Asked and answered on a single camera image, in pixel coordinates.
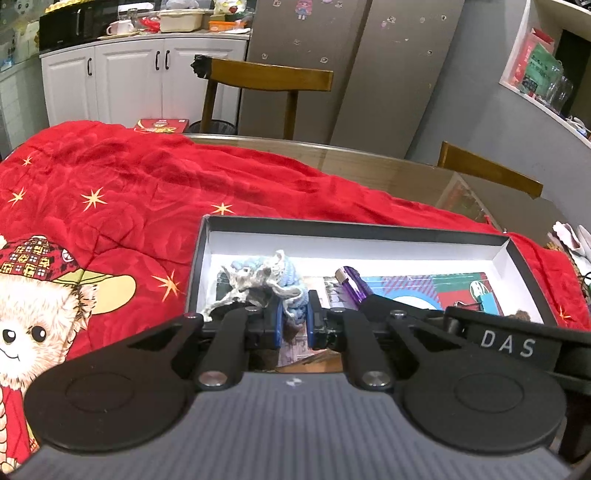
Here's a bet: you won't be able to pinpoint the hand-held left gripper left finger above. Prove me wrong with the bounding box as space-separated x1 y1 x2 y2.
124 299 283 391

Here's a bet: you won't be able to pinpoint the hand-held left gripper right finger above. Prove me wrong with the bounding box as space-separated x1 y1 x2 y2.
308 291 467 391

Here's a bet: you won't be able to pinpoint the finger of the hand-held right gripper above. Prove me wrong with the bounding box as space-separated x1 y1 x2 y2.
362 295 446 324

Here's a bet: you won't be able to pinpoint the blue white crochet scrunchie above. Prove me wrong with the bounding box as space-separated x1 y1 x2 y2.
203 249 309 332

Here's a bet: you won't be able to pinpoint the purple lighter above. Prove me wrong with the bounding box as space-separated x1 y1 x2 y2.
334 266 375 308

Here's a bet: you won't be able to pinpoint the black shallow box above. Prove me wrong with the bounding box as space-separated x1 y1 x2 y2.
185 215 561 372

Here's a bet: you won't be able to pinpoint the printed paper sheet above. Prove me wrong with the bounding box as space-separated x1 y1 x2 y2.
277 271 505 370

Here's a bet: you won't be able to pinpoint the white tissue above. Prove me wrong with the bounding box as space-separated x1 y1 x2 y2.
551 220 591 265

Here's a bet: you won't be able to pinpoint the wooden chair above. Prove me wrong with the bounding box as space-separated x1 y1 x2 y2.
192 54 334 140
437 140 544 200

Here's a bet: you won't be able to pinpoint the black mesh bin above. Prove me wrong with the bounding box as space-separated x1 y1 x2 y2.
189 119 239 136

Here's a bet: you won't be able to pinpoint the red bear printed blanket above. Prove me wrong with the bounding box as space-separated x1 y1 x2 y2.
0 121 591 472

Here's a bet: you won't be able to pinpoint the red flat box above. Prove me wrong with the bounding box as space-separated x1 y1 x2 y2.
133 117 190 136

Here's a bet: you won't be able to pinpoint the silver refrigerator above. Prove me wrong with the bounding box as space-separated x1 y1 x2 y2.
238 0 466 158

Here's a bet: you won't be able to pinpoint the white shelf unit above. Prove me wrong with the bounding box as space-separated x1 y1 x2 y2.
498 0 591 151

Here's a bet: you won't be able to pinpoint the clear glass cups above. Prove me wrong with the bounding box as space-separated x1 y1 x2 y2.
546 75 576 117

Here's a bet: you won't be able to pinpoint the red gift box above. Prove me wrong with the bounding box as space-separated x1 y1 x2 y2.
507 27 556 88

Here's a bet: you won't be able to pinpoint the green printed card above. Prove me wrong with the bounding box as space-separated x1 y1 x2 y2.
521 42 563 96

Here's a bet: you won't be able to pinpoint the white kitchen cabinet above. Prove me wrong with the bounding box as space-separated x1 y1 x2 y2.
39 28 253 136

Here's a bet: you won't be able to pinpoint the white pink mug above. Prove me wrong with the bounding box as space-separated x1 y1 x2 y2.
106 18 136 37

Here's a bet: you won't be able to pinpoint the black microwave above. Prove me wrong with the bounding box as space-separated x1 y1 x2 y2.
38 0 106 53

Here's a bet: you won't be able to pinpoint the glass door with stickers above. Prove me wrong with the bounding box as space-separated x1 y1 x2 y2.
0 0 44 158

